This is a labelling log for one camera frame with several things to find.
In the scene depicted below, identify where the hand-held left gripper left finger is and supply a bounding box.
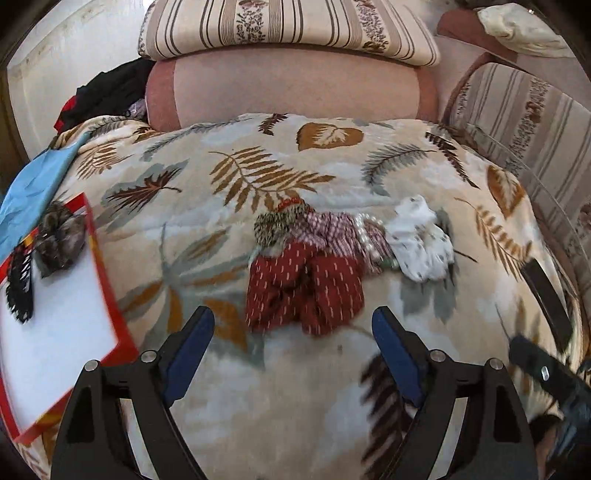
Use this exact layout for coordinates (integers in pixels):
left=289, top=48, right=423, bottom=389
left=50, top=305, right=217, bottom=480

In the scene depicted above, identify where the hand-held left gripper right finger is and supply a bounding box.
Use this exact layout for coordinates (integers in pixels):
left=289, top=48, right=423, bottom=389
left=372, top=305, right=540, bottom=480

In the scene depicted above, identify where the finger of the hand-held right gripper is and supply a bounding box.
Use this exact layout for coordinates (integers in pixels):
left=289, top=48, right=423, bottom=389
left=508, top=335, right=580, bottom=404
left=521, top=257, right=574, bottom=352

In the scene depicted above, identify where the white dotted scrunchie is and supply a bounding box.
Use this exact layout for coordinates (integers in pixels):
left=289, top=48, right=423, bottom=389
left=385, top=195, right=456, bottom=283

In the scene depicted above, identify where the red dashed scrunchie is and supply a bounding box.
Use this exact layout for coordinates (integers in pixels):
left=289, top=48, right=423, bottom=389
left=245, top=240, right=365, bottom=337

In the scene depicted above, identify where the white pearl bracelet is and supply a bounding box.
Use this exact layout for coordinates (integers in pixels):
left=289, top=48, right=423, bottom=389
left=353, top=213, right=387, bottom=262

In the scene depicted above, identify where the red-rimmed white tray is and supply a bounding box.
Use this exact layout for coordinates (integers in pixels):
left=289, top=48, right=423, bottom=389
left=0, top=193, right=139, bottom=446

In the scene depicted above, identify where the red white plaid scrunchie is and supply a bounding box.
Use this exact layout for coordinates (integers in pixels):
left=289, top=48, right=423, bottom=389
left=295, top=210, right=394, bottom=274

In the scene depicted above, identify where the green speckled scrunchie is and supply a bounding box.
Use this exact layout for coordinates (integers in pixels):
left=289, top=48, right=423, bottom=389
left=253, top=205, right=315, bottom=257

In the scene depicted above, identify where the dark patterned scrunchie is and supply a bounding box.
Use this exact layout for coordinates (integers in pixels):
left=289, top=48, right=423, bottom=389
left=34, top=203, right=88, bottom=278

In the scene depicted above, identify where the black hair clip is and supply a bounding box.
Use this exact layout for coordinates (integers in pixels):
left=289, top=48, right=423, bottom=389
left=6, top=244, right=36, bottom=323

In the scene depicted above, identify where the leaf print blanket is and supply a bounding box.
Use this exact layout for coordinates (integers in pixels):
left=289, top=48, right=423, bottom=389
left=0, top=113, right=583, bottom=480

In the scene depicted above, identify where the striped sofa armrest cushion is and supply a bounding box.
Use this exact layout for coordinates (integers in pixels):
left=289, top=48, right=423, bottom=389
left=441, top=60, right=591, bottom=278

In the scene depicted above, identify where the blue cloth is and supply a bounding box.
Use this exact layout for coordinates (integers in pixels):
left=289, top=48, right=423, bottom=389
left=0, top=131, right=91, bottom=264

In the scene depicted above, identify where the cream crumpled cloth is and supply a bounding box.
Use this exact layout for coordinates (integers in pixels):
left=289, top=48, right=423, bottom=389
left=478, top=4, right=575, bottom=58

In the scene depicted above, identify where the red cloth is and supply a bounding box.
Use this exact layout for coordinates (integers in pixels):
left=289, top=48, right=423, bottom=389
left=54, top=96, right=82, bottom=133

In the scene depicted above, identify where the pink sofa cushion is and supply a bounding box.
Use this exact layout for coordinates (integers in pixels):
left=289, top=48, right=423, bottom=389
left=436, top=8, right=519, bottom=63

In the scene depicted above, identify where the black clothing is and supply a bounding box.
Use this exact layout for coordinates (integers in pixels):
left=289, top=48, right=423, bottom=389
left=74, top=60, right=155, bottom=125

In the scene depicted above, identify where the pink bolster cushion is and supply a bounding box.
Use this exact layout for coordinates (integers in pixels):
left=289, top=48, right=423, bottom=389
left=145, top=44, right=439, bottom=132

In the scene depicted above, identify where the brown door with glass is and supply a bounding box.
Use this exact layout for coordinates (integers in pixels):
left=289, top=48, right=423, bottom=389
left=0, top=41, right=33, bottom=171

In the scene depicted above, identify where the striped floral cushion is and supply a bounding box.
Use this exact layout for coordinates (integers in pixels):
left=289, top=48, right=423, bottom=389
left=139, top=0, right=441, bottom=68

